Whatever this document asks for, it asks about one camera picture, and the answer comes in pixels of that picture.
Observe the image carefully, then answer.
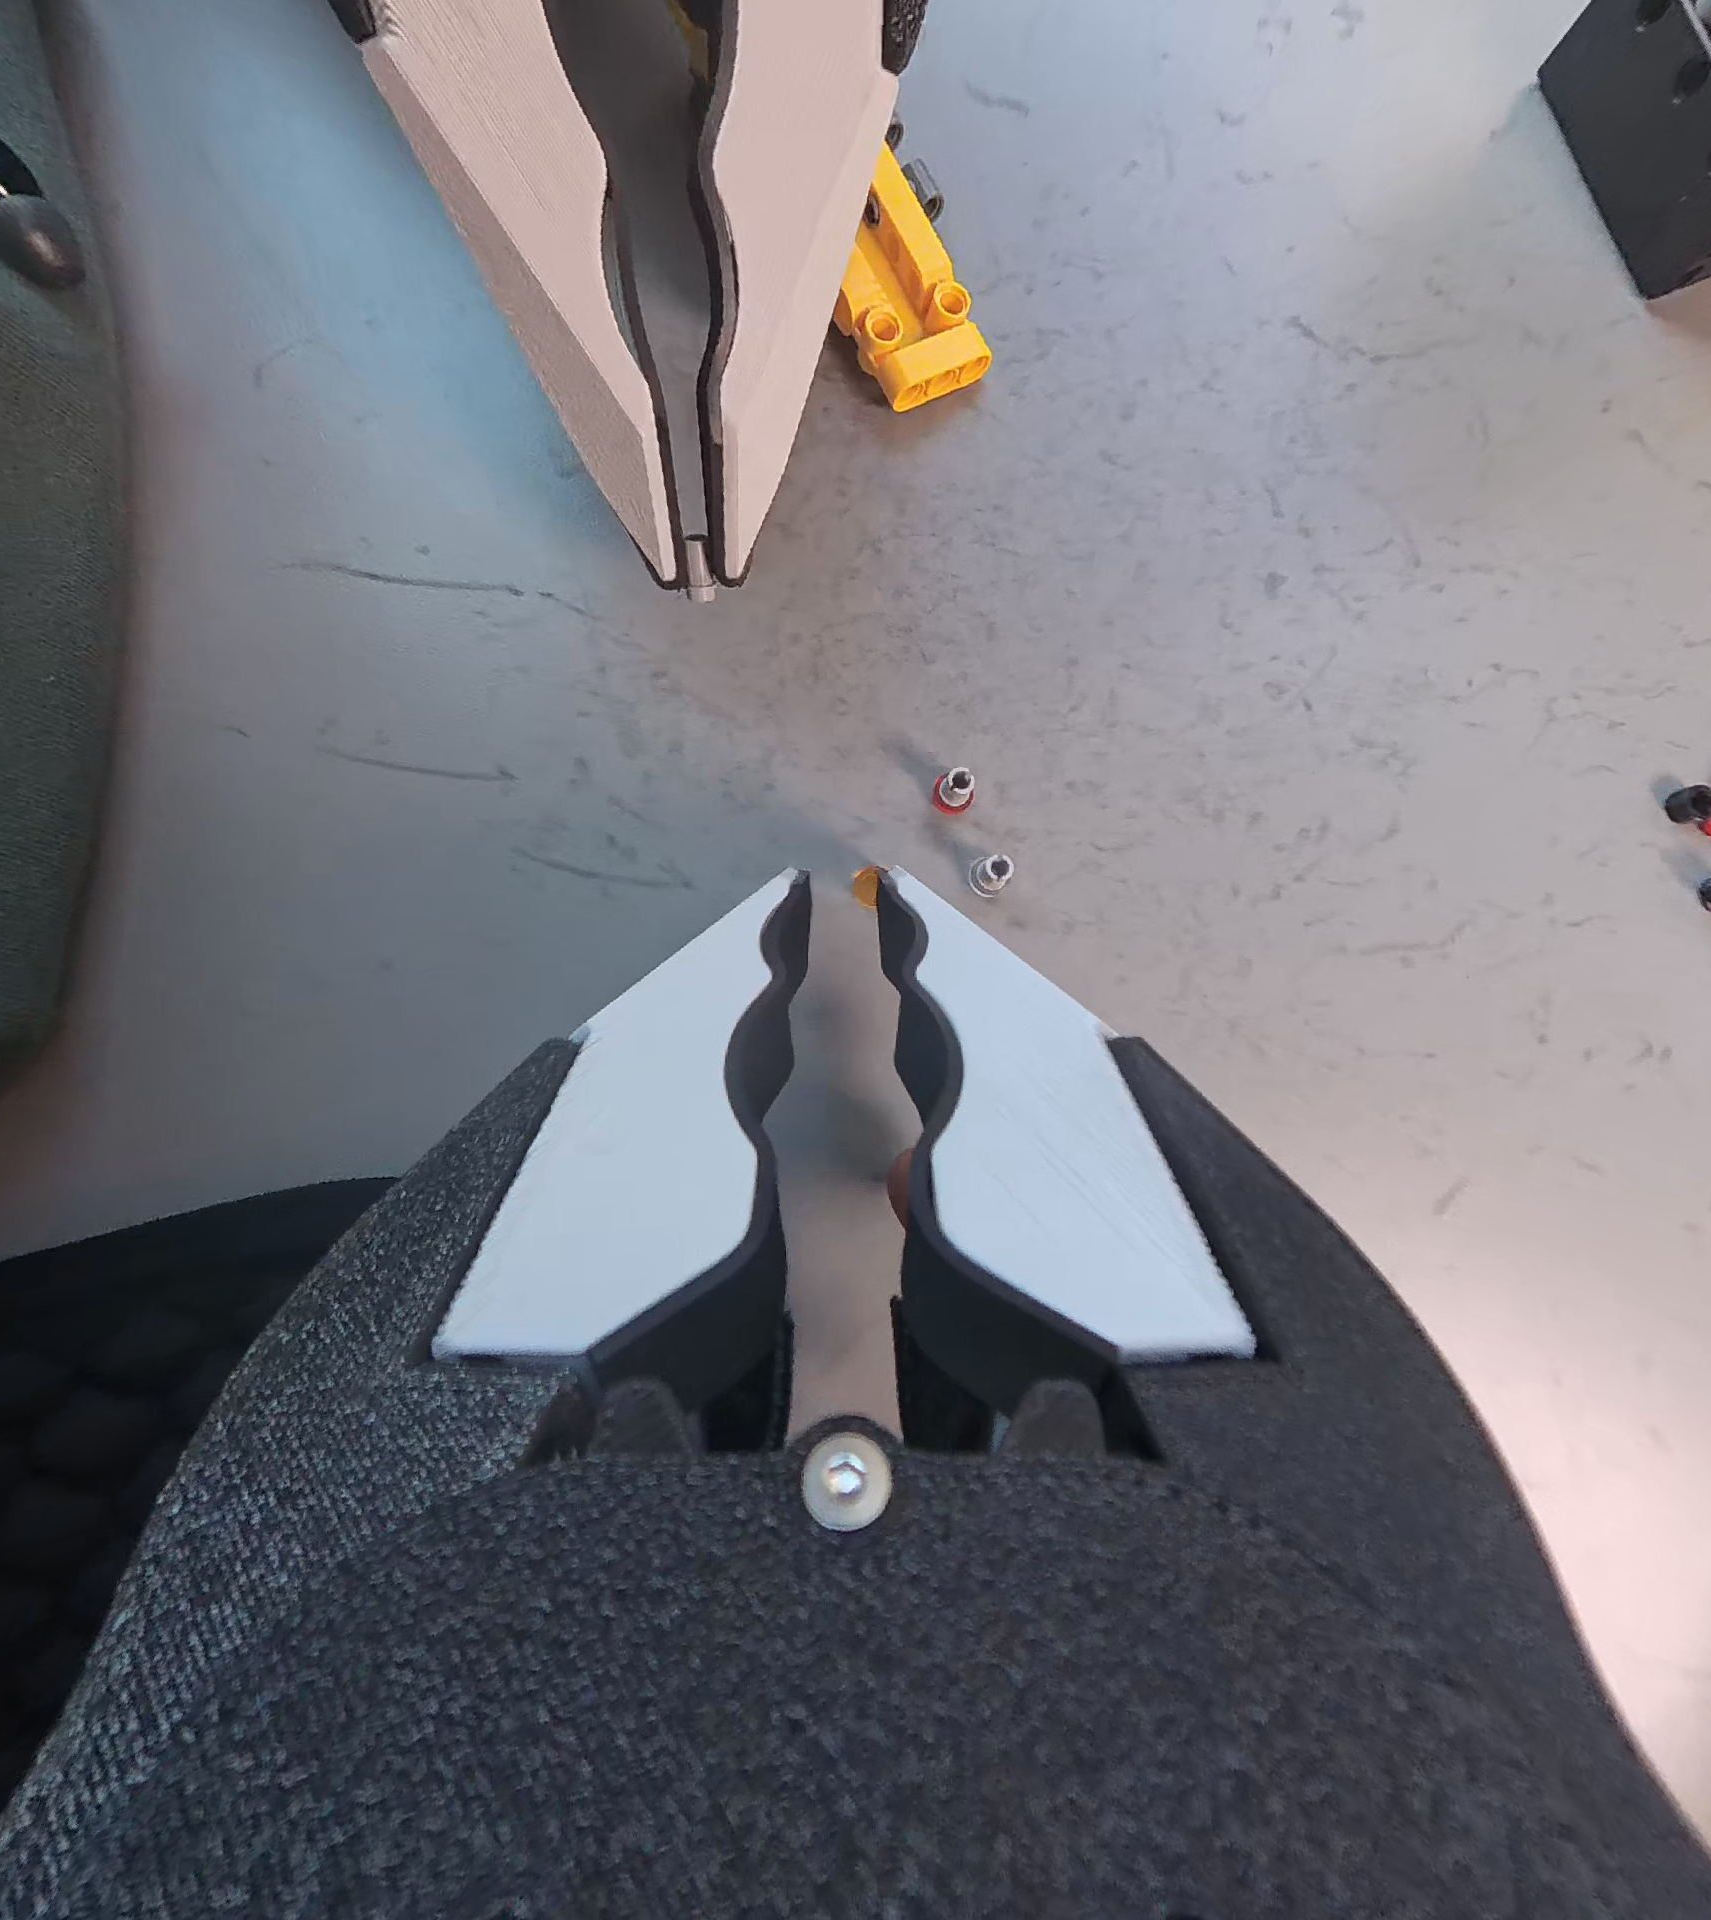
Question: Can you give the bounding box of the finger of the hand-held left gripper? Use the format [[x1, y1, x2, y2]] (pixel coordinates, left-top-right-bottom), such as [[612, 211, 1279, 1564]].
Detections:
[[700, 0, 902, 588], [360, 0, 688, 591]]

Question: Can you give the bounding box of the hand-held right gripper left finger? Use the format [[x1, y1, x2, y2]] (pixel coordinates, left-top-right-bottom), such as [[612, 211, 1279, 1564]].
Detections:
[[430, 867, 816, 1455]]

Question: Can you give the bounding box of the black mesh cushion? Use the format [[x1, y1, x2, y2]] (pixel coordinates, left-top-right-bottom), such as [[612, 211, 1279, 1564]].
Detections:
[[0, 1176, 400, 1920]]

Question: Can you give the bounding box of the yellow lego panel piece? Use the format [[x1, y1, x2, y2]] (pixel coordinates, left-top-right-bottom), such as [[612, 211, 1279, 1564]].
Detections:
[[676, 0, 996, 415]]

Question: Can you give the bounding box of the yellow lego vehicle model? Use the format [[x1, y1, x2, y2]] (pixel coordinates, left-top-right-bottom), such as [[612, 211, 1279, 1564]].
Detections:
[[1537, 0, 1711, 303]]

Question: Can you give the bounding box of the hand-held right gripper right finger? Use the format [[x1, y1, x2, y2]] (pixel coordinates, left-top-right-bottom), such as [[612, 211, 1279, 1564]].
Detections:
[[874, 867, 1259, 1455]]

